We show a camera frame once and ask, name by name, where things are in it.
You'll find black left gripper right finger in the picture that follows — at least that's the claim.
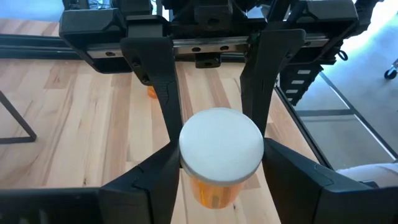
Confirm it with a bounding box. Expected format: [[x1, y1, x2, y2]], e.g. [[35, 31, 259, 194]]
[[262, 138, 398, 224]]

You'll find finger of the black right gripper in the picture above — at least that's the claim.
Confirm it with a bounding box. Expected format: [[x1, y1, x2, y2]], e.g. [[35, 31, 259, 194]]
[[119, 36, 185, 147], [240, 27, 308, 138]]

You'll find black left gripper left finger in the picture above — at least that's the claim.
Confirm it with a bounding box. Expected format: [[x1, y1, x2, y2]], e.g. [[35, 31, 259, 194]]
[[99, 141, 183, 224]]

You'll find wide orange medicine bottle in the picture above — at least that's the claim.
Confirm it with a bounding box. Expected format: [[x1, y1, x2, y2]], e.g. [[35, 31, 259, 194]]
[[178, 107, 266, 210]]

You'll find black caster wheel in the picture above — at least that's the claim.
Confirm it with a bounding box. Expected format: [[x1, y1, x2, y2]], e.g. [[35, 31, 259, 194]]
[[384, 58, 398, 80]]

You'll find wooden shelf black metal frame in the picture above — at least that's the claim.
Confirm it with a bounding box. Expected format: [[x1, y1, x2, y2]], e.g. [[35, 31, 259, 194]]
[[0, 90, 38, 145]]

